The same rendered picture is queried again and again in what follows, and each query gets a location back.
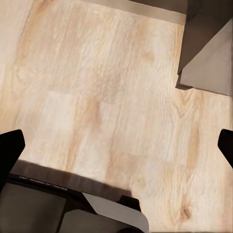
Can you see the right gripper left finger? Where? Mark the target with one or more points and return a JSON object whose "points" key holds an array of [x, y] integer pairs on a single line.
{"points": [[11, 146]]}

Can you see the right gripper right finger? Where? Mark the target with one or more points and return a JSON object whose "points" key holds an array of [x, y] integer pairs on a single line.
{"points": [[225, 144]]}

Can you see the fridge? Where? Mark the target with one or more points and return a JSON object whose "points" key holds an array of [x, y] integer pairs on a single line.
{"points": [[207, 53]]}

